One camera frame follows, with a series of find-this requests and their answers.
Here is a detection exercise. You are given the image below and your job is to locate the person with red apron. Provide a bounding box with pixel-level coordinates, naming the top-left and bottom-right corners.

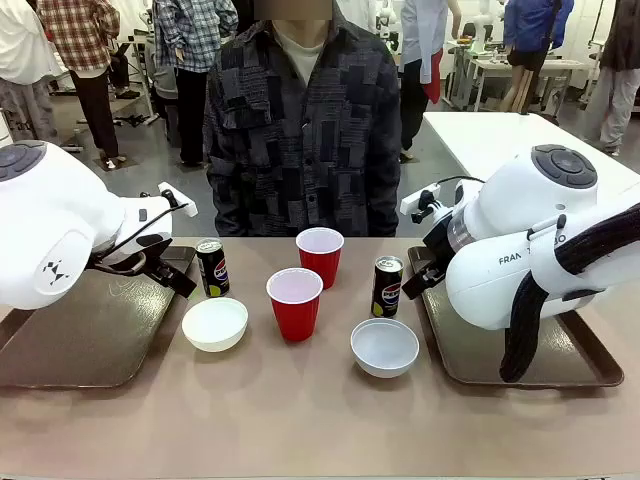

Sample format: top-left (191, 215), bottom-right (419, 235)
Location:
top-left (398, 0), bottom-right (447, 164)

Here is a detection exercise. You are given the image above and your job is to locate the person in beige trousers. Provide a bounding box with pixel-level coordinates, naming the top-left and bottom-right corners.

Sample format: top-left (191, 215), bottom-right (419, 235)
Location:
top-left (582, 0), bottom-right (640, 156)

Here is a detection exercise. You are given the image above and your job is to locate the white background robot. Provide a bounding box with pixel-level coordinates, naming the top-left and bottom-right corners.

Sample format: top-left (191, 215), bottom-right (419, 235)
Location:
top-left (370, 0), bottom-right (402, 54)

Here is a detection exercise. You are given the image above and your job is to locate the black braided cable bundle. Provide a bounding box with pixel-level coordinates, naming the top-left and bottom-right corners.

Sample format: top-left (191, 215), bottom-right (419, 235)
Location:
top-left (499, 201), bottom-right (640, 384)

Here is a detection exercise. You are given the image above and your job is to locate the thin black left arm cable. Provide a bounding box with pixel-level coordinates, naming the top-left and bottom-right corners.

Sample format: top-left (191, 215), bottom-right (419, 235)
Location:
top-left (90, 198), bottom-right (191, 275)

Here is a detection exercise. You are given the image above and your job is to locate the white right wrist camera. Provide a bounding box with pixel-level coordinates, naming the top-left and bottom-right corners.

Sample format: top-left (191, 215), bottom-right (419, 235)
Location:
top-left (400, 183), bottom-right (445, 225)

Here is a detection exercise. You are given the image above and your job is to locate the large white table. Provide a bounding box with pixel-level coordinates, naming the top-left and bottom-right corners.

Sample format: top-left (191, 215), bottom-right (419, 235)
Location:
top-left (421, 110), bottom-right (640, 202)

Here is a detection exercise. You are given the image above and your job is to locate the red plastic cup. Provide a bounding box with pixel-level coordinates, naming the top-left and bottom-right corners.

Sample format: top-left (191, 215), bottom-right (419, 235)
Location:
top-left (294, 226), bottom-right (346, 291)
top-left (265, 267), bottom-right (325, 344)

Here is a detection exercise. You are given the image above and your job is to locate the white background workbench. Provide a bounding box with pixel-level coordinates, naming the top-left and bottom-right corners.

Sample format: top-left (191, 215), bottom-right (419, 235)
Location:
top-left (446, 40), bottom-right (597, 113)

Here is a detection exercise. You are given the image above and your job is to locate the person in white top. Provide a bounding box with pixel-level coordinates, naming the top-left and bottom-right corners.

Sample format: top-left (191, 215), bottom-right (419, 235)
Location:
top-left (0, 0), bottom-right (63, 144)

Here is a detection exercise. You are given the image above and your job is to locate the person in blue plaid shirt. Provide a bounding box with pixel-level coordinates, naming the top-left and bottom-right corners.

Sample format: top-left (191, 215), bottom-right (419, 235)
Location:
top-left (151, 0), bottom-right (240, 167)

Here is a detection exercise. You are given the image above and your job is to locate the thin black right camera cable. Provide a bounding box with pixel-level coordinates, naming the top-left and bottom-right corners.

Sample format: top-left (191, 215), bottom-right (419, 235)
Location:
top-left (432, 174), bottom-right (489, 191)

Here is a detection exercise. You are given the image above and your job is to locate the black Pepsi can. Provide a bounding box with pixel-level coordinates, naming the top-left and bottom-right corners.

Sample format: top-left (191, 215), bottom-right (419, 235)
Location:
top-left (195, 237), bottom-right (232, 299)
top-left (370, 255), bottom-right (406, 320)

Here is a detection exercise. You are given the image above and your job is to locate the person in dark patchwork shirt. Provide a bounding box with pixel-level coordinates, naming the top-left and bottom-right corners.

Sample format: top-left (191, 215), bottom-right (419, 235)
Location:
top-left (202, 0), bottom-right (404, 238)

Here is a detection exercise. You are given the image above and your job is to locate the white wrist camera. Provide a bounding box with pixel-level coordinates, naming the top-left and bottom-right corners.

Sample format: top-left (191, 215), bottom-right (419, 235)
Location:
top-left (157, 181), bottom-right (199, 218)
top-left (400, 183), bottom-right (445, 225)

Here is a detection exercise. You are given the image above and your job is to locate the white plastic bowl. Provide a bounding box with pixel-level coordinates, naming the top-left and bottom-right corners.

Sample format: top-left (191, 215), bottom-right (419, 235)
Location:
top-left (180, 296), bottom-right (250, 354)
top-left (349, 317), bottom-right (421, 379)

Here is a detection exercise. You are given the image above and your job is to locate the brown plastic tray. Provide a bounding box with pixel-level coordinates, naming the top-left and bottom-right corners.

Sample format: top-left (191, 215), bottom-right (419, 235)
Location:
top-left (0, 245), bottom-right (198, 390)
top-left (406, 244), bottom-right (626, 389)

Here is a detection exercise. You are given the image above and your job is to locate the person in red plaid shirt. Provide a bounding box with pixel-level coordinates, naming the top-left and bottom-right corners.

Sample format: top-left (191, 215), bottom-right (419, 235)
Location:
top-left (36, 0), bottom-right (129, 170)

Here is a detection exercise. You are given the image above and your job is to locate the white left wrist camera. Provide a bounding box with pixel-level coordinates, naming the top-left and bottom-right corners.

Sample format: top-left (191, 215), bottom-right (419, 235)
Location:
top-left (157, 181), bottom-right (199, 218)

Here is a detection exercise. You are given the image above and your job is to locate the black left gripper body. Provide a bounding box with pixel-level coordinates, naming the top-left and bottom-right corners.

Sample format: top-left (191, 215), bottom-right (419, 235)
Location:
top-left (130, 243), bottom-right (177, 284)

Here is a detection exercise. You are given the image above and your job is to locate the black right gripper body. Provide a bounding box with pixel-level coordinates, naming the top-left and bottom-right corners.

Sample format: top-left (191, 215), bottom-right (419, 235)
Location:
top-left (421, 230), bottom-right (454, 282)

